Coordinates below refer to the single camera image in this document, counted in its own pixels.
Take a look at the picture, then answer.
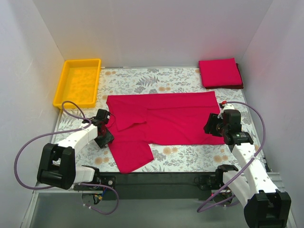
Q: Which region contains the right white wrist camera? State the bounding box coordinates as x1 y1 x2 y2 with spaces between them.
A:
218 101 235 119

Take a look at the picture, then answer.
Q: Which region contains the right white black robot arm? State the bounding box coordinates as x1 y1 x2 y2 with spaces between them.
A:
204 108 291 228

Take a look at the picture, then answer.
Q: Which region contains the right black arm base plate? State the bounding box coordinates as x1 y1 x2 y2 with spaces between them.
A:
193 175 221 190

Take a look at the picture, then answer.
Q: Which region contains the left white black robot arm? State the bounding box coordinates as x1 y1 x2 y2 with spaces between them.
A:
37 109 114 190

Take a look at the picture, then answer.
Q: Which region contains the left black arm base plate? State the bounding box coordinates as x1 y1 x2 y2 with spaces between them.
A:
73 175 116 191

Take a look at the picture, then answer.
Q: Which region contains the floral patterned table mat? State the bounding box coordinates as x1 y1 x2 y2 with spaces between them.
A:
47 67 267 173

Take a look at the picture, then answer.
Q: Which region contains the yellow plastic bin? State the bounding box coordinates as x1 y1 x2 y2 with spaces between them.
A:
53 58 102 109

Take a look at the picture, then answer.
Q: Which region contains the aluminium frame rail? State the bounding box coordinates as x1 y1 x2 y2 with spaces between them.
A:
22 172 297 228

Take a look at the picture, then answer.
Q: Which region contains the folded crimson t-shirt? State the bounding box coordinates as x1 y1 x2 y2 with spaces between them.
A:
199 58 243 89

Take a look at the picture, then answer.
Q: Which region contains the crimson t-shirt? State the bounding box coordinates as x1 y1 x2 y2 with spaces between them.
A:
199 58 243 89
106 92 224 174

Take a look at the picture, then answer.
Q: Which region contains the folded dark red t-shirt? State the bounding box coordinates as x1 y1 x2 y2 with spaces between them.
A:
205 62 245 90

